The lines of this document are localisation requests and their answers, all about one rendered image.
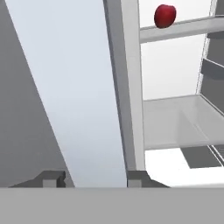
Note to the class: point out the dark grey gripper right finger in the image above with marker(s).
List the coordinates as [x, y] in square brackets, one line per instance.
[137, 176]

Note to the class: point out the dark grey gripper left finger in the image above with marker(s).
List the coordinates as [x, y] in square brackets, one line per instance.
[52, 176]

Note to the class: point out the clear glass fridge shelf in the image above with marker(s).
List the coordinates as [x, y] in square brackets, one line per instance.
[180, 122]

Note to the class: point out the white fridge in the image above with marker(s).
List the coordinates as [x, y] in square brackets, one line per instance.
[131, 87]

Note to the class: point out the fridge door with bins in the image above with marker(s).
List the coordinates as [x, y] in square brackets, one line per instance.
[214, 73]

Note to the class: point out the grey fridge shelf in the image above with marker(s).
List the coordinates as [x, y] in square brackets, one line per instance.
[180, 30]

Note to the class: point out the red apple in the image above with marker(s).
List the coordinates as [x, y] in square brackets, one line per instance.
[164, 16]

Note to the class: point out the pale tall side panel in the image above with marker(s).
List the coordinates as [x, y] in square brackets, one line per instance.
[78, 87]

